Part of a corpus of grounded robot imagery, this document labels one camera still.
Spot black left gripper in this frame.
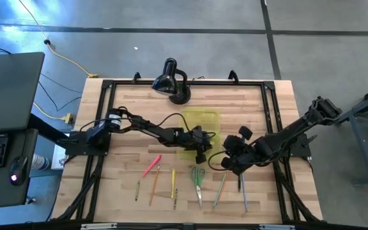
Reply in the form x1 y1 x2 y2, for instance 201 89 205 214
182 125 214 164

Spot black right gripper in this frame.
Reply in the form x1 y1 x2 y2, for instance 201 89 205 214
220 125 262 176

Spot yellow transparent plastic supply box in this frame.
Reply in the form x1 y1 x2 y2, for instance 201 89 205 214
176 109 222 163

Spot grey metal pen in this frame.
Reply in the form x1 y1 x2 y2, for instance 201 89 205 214
240 173 249 213

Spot teal pencil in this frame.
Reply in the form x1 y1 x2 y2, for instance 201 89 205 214
211 172 227 210

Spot green handled scissors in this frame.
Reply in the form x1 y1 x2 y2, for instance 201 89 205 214
190 165 207 209

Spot red pen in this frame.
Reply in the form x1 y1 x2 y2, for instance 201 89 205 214
142 154 162 178

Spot orange pencil pink eraser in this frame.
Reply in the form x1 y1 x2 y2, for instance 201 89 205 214
148 164 161 207

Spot white box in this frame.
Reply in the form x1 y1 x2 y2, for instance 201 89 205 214
50 142 68 171

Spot black gooseneck desk lamp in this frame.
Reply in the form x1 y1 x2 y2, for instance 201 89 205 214
151 57 192 105

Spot blue-grey metal table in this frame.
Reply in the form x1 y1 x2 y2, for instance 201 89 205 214
337 81 368 187

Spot white bottle blue label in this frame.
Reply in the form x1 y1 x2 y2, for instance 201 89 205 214
30 153 51 171

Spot black computer mouse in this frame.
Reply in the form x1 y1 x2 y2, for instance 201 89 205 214
9 155 29 187

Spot grey computer desk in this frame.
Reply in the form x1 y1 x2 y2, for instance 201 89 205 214
0 50 46 210

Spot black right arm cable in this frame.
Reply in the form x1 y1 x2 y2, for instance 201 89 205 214
207 149 236 172

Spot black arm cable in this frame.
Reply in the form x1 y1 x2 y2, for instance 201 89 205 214
207 149 236 172
80 106 217 141

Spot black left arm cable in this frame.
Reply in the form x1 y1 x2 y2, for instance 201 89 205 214
80 106 217 141

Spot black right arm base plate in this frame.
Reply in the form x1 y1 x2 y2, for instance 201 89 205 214
284 132 313 160

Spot black aluminium table frame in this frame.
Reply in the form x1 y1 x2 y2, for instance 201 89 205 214
48 78 325 230

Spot white aluminium bracket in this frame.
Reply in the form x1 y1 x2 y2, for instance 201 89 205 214
259 224 296 230
80 223 118 230

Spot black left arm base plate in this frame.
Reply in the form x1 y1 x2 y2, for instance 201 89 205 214
63 129 112 157

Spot yellow extension cable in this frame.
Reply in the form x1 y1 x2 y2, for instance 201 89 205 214
17 0 99 79

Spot yellow power plug cable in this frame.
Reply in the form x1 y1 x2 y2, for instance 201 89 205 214
33 102 75 125

